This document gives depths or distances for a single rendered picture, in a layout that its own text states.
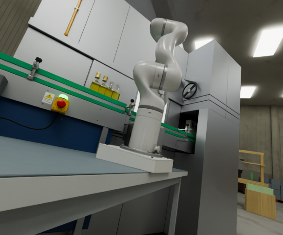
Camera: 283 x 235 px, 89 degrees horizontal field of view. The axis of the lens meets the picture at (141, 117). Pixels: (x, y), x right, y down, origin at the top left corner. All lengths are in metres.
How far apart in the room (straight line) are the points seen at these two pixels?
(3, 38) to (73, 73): 2.90
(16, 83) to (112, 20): 1.09
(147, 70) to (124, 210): 1.22
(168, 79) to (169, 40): 0.26
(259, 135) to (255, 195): 6.80
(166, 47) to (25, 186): 0.75
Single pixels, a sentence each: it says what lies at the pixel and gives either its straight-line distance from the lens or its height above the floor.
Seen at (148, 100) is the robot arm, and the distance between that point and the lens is 0.62.
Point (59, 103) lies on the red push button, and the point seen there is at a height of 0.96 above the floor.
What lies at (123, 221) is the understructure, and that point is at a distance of 1.55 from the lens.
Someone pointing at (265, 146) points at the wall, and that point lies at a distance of 11.49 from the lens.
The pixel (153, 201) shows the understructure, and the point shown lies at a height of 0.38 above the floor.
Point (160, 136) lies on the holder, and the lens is 0.97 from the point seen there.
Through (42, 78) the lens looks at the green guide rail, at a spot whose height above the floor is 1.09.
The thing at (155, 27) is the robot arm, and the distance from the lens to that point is 0.99.
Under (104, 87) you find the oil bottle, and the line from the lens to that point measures 1.15.
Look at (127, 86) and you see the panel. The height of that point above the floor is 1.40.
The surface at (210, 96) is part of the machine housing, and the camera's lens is 1.72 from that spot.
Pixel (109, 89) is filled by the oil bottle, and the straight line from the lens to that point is 1.16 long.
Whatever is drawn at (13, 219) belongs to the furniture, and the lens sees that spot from 0.28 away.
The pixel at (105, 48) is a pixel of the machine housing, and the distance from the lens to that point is 1.51.
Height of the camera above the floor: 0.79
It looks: 15 degrees up
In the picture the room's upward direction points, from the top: 12 degrees clockwise
